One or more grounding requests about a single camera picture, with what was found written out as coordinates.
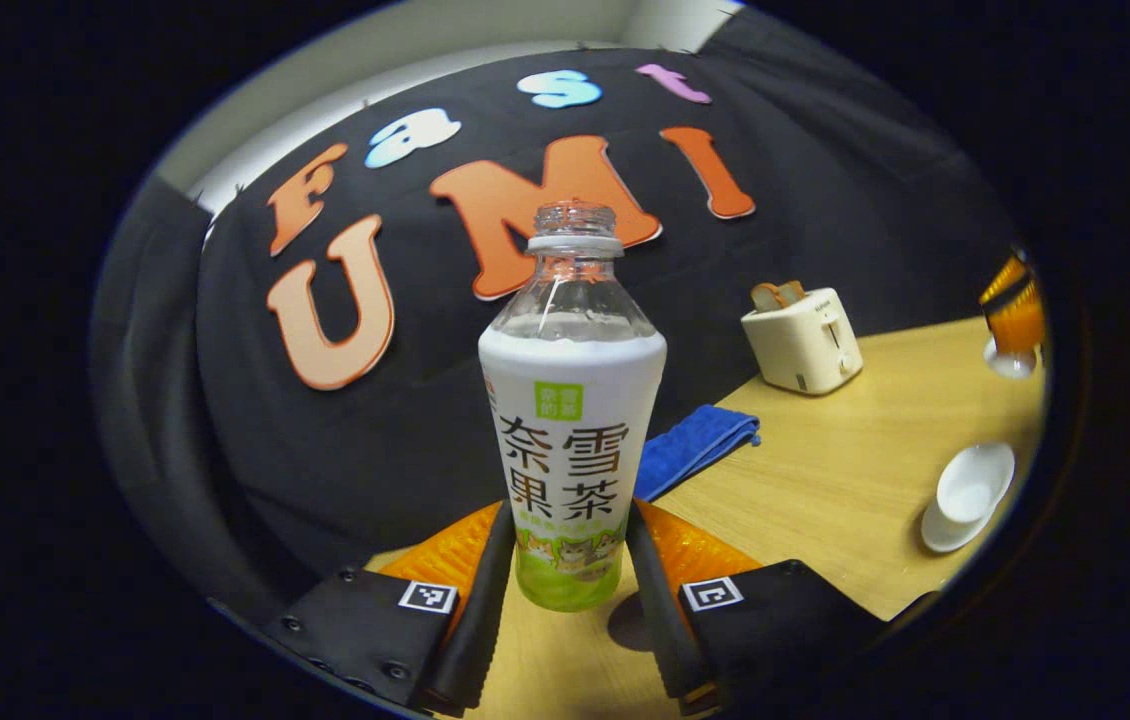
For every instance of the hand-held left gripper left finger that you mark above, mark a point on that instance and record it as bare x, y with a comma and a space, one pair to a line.
485, 620

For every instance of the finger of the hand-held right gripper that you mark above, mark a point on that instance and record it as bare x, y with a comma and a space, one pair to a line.
1020, 325
1005, 280

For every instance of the white saucer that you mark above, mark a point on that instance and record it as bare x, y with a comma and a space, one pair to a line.
940, 535

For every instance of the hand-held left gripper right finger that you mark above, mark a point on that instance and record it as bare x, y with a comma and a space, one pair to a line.
655, 620

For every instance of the white toaster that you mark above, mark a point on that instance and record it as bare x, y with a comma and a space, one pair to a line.
805, 345

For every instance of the blue towel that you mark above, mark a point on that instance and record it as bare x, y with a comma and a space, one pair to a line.
695, 440

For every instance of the white teacup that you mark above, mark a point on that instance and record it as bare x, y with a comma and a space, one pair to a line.
975, 480

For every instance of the clear plastic water bottle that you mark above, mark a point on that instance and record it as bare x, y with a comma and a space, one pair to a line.
573, 400

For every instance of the toast slice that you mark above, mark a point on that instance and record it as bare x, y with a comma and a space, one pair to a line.
793, 291
765, 297

